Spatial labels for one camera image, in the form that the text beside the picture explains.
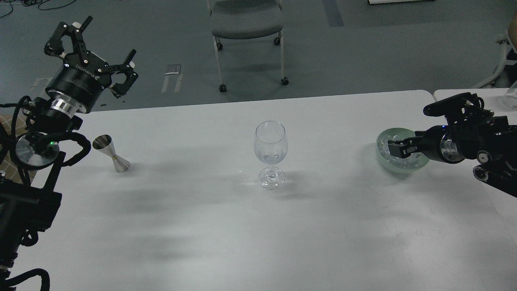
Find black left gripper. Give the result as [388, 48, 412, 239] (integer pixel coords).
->
[44, 16, 139, 114]

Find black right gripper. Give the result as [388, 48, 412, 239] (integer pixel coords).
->
[388, 125, 465, 164]

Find steel double jigger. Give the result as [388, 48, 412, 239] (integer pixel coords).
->
[92, 135, 131, 173]

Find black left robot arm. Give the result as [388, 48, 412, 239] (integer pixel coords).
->
[0, 16, 138, 291]

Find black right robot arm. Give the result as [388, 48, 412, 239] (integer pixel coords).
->
[387, 93, 517, 197]

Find pile of ice cubes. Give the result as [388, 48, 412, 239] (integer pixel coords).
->
[379, 133, 420, 169]

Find clear wine glass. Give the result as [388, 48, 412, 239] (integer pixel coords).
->
[254, 121, 288, 190]

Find green bowl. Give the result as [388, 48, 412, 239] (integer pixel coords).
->
[376, 128, 430, 174]

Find metal floor plate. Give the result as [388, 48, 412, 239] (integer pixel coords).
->
[164, 64, 182, 75]

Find beige checkered armchair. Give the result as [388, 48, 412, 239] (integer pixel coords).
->
[0, 114, 25, 136]

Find clear glass jar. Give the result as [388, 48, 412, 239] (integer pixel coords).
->
[501, 81, 517, 110]

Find white chair at right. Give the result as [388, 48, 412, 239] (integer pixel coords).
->
[471, 12, 517, 89]

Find grey office chair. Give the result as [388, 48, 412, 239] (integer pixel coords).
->
[206, 0, 289, 93]

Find black floor cables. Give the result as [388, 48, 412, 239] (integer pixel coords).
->
[0, 0, 76, 17]

